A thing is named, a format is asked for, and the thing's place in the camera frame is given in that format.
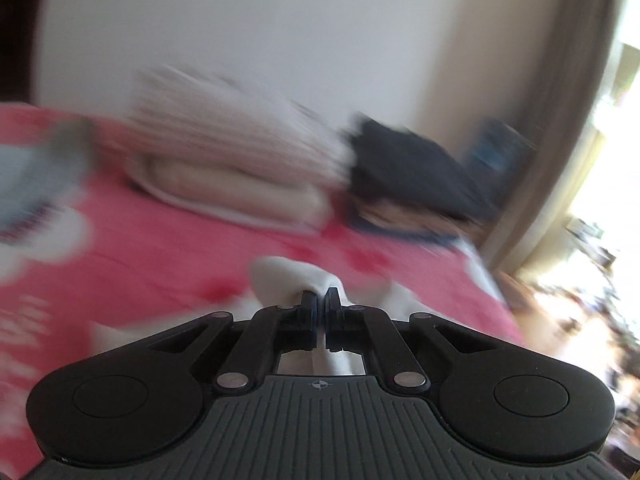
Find beige curtain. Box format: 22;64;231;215
487;0;626;273

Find pink floral blanket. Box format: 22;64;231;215
0;102;526;480

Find blue covered water bottle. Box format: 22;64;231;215
467;117;536;186

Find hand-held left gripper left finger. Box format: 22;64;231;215
145;287;318;393

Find grey garment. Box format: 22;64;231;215
0;120;96;241

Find white sweatshirt with orange outline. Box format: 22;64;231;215
92;255;451;376

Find beige folded cloth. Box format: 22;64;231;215
135;157;326;226

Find pink checked folded cloth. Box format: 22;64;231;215
127;65;351;181

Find black folded garment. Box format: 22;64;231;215
345;117;496;221

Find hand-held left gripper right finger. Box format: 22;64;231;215
325;287;501;396

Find blue folded jeans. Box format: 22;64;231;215
345;210;471;252

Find brown folded garments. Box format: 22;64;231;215
350;200;461;241

